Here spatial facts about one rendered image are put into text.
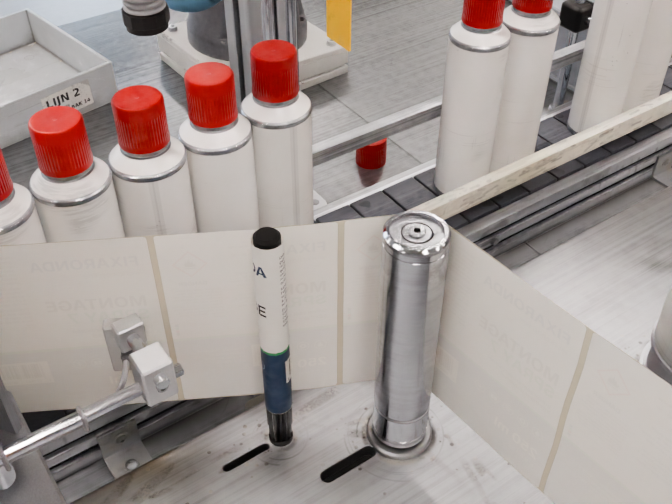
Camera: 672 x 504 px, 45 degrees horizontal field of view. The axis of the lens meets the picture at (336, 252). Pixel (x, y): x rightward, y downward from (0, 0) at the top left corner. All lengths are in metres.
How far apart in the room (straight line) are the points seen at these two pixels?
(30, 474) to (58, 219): 0.16
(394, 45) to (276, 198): 0.55
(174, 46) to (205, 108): 0.52
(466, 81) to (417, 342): 0.29
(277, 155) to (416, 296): 0.19
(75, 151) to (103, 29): 0.70
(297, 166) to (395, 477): 0.23
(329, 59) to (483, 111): 0.36
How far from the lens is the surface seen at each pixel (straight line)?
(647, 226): 0.80
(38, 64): 1.15
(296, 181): 0.62
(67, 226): 0.55
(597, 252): 0.75
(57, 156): 0.53
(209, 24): 1.02
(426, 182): 0.80
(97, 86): 1.03
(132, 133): 0.54
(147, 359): 0.47
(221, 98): 0.55
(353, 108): 1.00
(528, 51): 0.73
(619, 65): 0.85
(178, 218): 0.57
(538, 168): 0.79
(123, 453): 0.66
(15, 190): 0.55
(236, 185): 0.58
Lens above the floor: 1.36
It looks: 42 degrees down
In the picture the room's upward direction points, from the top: straight up
